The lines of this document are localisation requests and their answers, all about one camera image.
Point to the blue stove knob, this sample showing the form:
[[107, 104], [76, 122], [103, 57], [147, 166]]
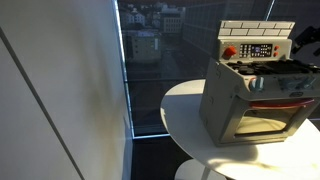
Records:
[[288, 83], [308, 82], [256, 84]]

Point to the large red stove knob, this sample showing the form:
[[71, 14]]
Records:
[[229, 52]]

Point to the blue left stove knob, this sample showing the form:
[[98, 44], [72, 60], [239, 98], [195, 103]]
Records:
[[256, 84]]

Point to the grey toy stove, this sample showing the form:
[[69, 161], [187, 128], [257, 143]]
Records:
[[225, 110]]

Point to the red oven door handle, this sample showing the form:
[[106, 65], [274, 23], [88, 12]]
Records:
[[280, 104]]

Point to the black stove control panel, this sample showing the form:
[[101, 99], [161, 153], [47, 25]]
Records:
[[255, 50]]

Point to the round white table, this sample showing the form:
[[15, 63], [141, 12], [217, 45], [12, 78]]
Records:
[[296, 158]]

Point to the lower right red button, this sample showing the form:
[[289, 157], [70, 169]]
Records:
[[275, 54]]

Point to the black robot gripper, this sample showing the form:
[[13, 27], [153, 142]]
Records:
[[308, 36]]

